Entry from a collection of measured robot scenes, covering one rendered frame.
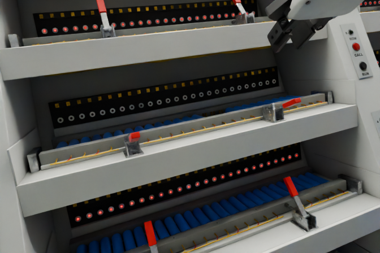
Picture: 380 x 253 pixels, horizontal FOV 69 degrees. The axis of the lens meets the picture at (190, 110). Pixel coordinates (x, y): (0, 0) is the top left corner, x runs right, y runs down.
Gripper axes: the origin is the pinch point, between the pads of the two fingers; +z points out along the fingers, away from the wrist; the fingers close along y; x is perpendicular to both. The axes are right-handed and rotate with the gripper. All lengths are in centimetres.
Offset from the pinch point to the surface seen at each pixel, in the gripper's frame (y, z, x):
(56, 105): 35.3, 25.9, -8.2
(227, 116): 5.3, 17.7, 4.2
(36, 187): 37.4, 13.9, 9.7
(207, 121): 9.3, 17.7, 4.3
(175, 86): 10.5, 26.4, -8.2
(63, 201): 34.6, 15.4, 12.2
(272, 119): -1.9, 15.0, 7.5
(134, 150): 23.5, 16.3, 7.0
